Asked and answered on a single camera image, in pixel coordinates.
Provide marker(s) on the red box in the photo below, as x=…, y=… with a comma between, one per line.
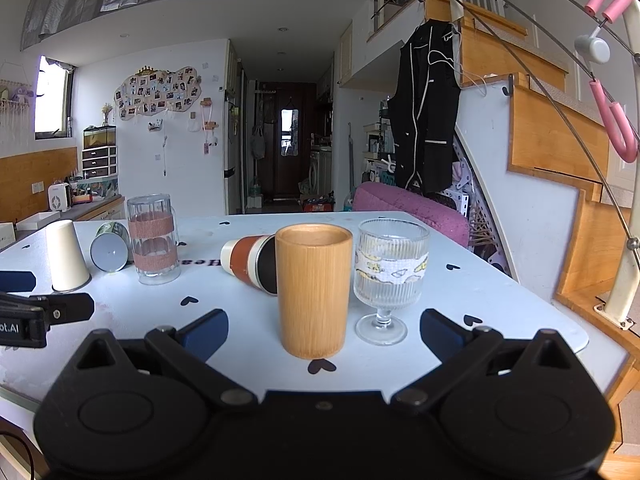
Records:
x=319, y=205

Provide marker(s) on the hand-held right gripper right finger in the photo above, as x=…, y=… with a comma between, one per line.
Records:
x=442, y=334

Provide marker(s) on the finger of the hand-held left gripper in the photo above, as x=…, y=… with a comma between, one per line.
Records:
x=65, y=307
x=15, y=281

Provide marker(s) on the pink thigh exerciser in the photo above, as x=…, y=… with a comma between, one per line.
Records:
x=593, y=49

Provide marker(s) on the brown and white ceramic cup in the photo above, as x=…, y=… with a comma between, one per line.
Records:
x=245, y=260

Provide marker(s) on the brown door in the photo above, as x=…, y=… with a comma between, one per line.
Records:
x=305, y=130

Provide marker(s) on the cream railing post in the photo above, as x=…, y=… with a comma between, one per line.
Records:
x=622, y=280

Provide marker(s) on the washing machine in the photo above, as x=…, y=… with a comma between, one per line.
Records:
x=320, y=172

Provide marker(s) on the ribbed glass goblet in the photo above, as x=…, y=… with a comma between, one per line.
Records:
x=390, y=272

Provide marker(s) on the white paper cup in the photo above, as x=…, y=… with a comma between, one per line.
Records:
x=65, y=260

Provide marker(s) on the pink cushion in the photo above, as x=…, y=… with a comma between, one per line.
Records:
x=415, y=207

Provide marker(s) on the hanging tote bag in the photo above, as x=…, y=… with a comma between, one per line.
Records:
x=257, y=144

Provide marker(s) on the macrame wall hanging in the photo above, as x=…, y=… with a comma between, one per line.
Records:
x=15, y=115

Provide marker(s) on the white countertop appliance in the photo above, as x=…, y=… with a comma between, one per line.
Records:
x=59, y=197

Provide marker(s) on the glass cup with pink sleeve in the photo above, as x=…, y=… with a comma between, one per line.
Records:
x=152, y=240

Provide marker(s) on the white heart-print table mat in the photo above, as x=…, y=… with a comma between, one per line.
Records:
x=250, y=330

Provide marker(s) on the tin can with green print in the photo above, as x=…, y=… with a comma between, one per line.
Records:
x=110, y=254

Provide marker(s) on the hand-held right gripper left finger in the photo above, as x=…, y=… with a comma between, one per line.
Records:
x=207, y=334

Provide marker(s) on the refrigerator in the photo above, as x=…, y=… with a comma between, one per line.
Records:
x=232, y=160

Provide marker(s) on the kitchen counter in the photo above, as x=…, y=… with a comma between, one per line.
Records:
x=100, y=207

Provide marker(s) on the wooden staircase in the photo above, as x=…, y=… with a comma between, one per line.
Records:
x=540, y=130

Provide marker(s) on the glass fish tank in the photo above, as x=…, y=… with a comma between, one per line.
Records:
x=100, y=136

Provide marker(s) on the door mirror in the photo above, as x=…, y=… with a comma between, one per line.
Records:
x=288, y=132

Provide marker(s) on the black jacket with white piping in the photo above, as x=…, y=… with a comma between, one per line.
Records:
x=425, y=120

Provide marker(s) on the bamboo cup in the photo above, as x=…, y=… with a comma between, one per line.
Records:
x=312, y=295

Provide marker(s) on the window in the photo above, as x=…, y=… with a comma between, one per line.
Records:
x=50, y=100

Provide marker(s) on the small drawer unit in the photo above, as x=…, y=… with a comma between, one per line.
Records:
x=100, y=162

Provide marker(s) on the cloud-shaped photo board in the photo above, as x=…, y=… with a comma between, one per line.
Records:
x=155, y=92

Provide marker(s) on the white tray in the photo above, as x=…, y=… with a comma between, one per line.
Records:
x=37, y=220

